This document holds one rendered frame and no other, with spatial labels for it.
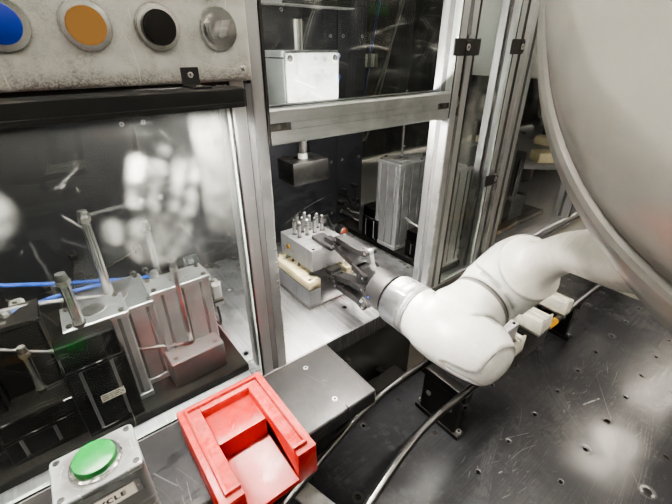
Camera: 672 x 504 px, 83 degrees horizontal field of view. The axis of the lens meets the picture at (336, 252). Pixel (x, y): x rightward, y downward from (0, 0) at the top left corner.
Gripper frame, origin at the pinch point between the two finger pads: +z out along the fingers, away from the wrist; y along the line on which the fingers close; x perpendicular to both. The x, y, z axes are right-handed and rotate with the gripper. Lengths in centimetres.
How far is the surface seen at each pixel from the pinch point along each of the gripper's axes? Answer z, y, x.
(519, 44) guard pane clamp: -13, 39, -37
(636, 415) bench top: -54, -33, -46
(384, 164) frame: 8.9, 12.9, -24.8
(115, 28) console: -14, 40, 34
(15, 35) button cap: -15, 40, 41
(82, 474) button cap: -25, 2, 48
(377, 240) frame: 9.2, -8.5, -24.7
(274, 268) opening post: -13.1, 9.4, 19.3
